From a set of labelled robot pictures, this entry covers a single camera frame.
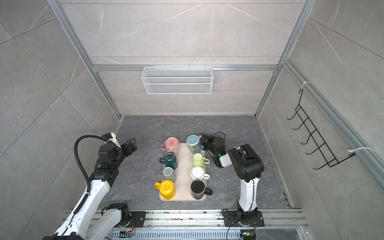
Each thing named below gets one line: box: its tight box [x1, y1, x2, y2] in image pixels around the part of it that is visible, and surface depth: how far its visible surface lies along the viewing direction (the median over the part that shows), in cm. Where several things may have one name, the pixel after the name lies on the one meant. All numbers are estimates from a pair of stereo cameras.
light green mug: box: [192, 153, 211, 169], surface depth 87 cm
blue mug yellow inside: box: [186, 134, 202, 154], surface depth 93 cm
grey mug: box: [157, 166, 177, 183], surface depth 81 cm
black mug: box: [190, 179, 213, 200], surface depth 76 cm
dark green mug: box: [159, 152, 179, 170], surface depth 86 cm
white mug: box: [190, 166, 211, 180], surface depth 83 cm
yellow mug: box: [154, 179, 176, 200], surface depth 77 cm
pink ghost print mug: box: [159, 137, 180, 156], surface depth 92 cm
